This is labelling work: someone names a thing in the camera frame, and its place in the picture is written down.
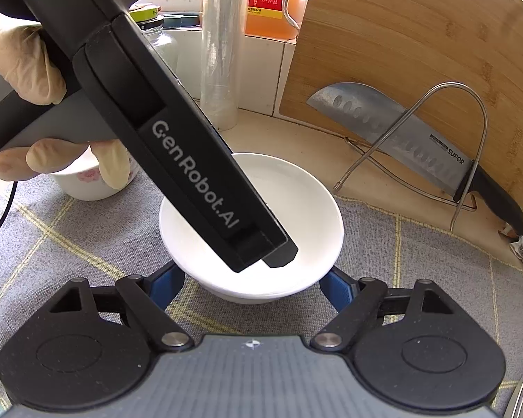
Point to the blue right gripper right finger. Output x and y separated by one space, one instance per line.
339 288

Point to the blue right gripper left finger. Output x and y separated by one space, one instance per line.
165 284

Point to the plain white bowl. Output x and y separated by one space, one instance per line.
303 205

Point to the white floral bowl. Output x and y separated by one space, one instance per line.
82 179

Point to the santoku kitchen knife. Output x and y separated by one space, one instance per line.
496 198

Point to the gloved left hand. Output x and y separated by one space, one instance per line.
26 66

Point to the glass jar yellow lid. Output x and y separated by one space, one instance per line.
151 22

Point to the grey checked cloth mat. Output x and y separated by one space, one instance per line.
47 238

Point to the plastic wrap roll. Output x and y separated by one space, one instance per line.
223 27

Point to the bamboo cutting board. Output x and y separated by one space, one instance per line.
404 47

